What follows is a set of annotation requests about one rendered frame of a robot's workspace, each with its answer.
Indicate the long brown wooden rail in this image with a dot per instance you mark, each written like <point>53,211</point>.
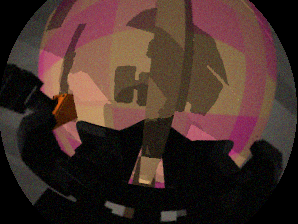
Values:
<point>164,82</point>

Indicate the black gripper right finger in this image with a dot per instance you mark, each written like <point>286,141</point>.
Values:
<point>180,153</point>

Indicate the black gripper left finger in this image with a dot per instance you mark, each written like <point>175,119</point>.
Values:
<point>125,144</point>

